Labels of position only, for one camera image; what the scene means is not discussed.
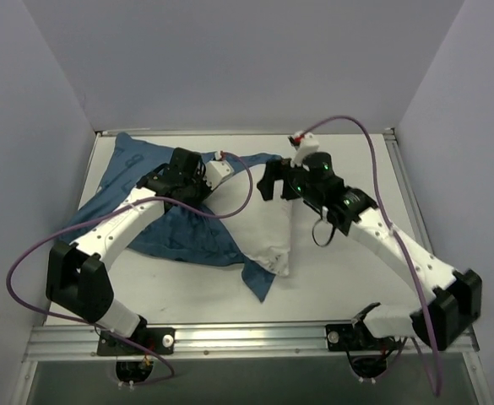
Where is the blue cartoon print pillowcase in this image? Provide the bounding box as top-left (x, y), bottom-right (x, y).
top-left (68, 132), bottom-right (274, 301)

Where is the white pillow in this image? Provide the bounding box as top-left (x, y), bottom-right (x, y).
top-left (205, 170), bottom-right (292, 277)

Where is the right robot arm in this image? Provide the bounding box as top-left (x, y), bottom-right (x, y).
top-left (257, 152), bottom-right (482, 351)

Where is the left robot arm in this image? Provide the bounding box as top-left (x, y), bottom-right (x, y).
top-left (46, 148), bottom-right (230, 354)

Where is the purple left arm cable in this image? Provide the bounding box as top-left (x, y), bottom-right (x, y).
top-left (4, 151), bottom-right (255, 385)

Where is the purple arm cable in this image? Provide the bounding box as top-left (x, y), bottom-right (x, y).
top-left (4, 151), bottom-right (255, 385)
top-left (290, 116), bottom-right (444, 398)

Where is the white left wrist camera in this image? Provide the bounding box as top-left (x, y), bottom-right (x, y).
top-left (205, 160), bottom-right (235, 190)

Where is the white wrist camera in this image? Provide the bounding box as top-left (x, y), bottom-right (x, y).
top-left (205, 160), bottom-right (235, 190)
top-left (288, 132), bottom-right (319, 166)

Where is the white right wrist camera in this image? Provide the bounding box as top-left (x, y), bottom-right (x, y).
top-left (288, 132), bottom-right (319, 166)

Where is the black thin right cable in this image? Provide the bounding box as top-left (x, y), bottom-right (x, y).
top-left (312, 214), bottom-right (339, 249)

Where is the aluminium back rail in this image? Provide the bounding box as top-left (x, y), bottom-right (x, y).
top-left (95, 128), bottom-right (395, 138)

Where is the aluminium rail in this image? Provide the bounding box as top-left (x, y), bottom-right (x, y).
top-left (383, 128), bottom-right (459, 321)
top-left (95, 128), bottom-right (395, 138)
top-left (21, 316), bottom-right (480, 363)

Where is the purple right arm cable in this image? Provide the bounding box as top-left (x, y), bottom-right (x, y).
top-left (290, 116), bottom-right (444, 398)

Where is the aluminium right side rail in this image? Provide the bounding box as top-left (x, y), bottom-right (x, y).
top-left (383, 128), bottom-right (459, 321)

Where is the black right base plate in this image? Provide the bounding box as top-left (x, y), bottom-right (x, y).
top-left (324, 322), bottom-right (401, 353)

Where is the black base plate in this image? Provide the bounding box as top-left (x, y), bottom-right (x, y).
top-left (324, 322), bottom-right (401, 353)
top-left (96, 327), bottom-right (176, 357)

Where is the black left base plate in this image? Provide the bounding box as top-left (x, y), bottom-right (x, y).
top-left (96, 327), bottom-right (176, 357)

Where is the aluminium front rail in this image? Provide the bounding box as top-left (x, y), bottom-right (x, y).
top-left (21, 316), bottom-right (480, 363)

